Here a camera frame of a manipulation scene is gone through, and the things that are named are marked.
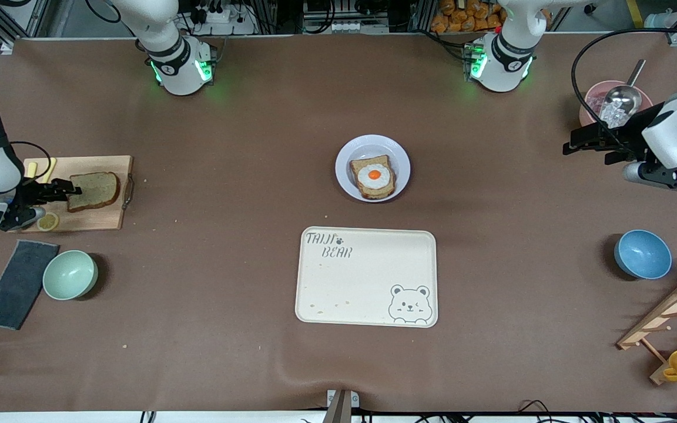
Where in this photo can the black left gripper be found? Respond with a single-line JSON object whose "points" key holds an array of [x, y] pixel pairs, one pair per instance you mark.
{"points": [[630, 133]]}

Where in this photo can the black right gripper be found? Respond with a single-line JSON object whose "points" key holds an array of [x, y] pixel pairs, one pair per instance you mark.
{"points": [[30, 192]]}

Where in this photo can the brown bread slice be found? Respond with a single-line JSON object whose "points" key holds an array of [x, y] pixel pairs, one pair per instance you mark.
{"points": [[100, 191]]}

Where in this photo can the round white plate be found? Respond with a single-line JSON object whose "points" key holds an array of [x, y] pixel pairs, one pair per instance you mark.
{"points": [[374, 147]]}

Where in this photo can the yellow plastic knife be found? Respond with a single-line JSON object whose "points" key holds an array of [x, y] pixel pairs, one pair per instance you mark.
{"points": [[50, 167]]}

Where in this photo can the pink bowl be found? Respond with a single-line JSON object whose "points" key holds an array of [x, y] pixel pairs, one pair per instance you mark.
{"points": [[586, 114]]}

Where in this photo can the lemon slice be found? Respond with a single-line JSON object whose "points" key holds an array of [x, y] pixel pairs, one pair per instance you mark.
{"points": [[49, 222]]}

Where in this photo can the yellow plastic fork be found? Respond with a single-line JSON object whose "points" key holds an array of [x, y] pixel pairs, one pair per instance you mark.
{"points": [[32, 170]]}

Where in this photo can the clear ice cubes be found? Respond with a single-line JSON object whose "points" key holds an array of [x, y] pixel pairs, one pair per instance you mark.
{"points": [[612, 117]]}

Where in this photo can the wooden cutting board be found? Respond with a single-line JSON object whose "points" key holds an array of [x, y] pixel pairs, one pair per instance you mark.
{"points": [[97, 220]]}

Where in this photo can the metal scoop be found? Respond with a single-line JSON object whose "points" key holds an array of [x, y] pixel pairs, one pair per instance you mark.
{"points": [[623, 98]]}

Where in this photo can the mint green bowl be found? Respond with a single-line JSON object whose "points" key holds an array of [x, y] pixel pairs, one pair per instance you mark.
{"points": [[69, 275]]}

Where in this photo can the dark grey cloth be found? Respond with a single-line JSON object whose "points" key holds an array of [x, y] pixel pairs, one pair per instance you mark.
{"points": [[18, 285]]}

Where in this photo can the blue bowl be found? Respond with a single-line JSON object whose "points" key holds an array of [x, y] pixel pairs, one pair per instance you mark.
{"points": [[643, 254]]}

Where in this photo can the orange snack pile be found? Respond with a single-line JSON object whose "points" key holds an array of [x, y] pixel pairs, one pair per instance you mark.
{"points": [[462, 20]]}

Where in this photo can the wooden peg rack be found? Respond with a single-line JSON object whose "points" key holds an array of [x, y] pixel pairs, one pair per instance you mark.
{"points": [[667, 311]]}

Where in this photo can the bread slice under egg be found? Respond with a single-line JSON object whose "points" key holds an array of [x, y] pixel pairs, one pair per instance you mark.
{"points": [[382, 161]]}

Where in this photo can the brown table cloth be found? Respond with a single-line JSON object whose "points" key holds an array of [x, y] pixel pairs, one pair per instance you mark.
{"points": [[197, 352]]}

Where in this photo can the fried egg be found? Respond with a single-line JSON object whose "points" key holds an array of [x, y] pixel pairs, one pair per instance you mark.
{"points": [[374, 179]]}

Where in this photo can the white power strip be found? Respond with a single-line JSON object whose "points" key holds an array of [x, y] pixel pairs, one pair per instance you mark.
{"points": [[221, 23]]}

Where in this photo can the cream bear print tray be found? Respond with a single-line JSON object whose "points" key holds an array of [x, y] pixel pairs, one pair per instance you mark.
{"points": [[362, 276]]}

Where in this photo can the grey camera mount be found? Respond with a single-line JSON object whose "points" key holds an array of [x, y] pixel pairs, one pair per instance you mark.
{"points": [[339, 406]]}

